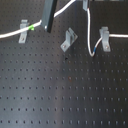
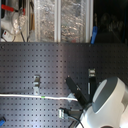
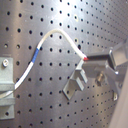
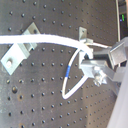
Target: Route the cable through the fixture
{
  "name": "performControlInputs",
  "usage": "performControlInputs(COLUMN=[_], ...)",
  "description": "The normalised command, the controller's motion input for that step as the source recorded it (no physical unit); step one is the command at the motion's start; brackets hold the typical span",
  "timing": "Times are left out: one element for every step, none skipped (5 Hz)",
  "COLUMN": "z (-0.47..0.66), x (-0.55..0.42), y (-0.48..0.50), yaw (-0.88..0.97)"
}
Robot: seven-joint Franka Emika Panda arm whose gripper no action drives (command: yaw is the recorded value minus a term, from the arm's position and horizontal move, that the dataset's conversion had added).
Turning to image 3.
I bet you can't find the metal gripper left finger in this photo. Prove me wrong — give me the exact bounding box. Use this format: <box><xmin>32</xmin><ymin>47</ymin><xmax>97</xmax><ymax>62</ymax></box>
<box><xmin>82</xmin><ymin>62</ymin><xmax>126</xmax><ymax>94</ymax></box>

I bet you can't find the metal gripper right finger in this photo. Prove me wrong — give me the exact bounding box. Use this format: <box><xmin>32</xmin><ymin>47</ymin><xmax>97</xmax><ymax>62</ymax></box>
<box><xmin>87</xmin><ymin>49</ymin><xmax>116</xmax><ymax>70</ymax></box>

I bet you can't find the white cable with blue band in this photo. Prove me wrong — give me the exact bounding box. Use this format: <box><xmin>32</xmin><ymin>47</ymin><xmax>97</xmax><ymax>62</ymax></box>
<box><xmin>0</xmin><ymin>28</ymin><xmax>90</xmax><ymax>100</ymax></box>

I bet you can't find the grey metal clamp block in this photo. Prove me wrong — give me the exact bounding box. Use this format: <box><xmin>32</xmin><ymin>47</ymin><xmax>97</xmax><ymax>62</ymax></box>
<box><xmin>0</xmin><ymin>57</ymin><xmax>15</xmax><ymax>120</ymax></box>

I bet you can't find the grey metal cable clip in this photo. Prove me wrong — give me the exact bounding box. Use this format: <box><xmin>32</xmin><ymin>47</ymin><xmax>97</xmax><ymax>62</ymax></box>
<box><xmin>62</xmin><ymin>67</ymin><xmax>89</xmax><ymax>101</ymax></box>

